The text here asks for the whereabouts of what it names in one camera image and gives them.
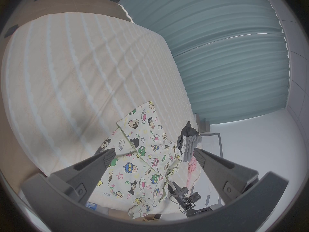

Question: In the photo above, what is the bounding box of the small wooden drawer table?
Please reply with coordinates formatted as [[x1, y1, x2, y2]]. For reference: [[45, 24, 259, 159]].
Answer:
[[140, 215, 162, 223]]

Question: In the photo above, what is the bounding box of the pile of clothes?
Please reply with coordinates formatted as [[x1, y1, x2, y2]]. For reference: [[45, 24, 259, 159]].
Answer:
[[177, 121, 202, 162]]

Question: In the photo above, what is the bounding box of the blue-green curtain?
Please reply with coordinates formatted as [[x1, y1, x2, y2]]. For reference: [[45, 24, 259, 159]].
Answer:
[[173, 32, 290, 125], [119, 0, 283, 57]]

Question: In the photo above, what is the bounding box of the grey bedside table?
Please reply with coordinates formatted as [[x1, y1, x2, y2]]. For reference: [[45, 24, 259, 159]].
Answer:
[[194, 114, 210, 132]]

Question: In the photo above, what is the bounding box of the pink garment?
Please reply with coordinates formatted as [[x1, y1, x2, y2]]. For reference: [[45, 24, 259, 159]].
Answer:
[[186, 157, 202, 190]]

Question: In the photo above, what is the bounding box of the bed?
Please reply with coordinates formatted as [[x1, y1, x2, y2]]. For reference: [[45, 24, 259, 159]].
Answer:
[[0, 12, 222, 223]]

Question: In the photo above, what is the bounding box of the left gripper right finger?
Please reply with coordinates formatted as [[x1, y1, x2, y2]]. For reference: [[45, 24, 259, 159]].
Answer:
[[193, 148, 259, 201]]

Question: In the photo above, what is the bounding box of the white printed pyjama top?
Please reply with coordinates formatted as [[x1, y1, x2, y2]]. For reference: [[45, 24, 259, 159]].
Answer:
[[97, 101, 184, 219]]

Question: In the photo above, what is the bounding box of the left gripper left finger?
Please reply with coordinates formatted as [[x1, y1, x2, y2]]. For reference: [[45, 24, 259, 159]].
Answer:
[[49, 148, 116, 203]]

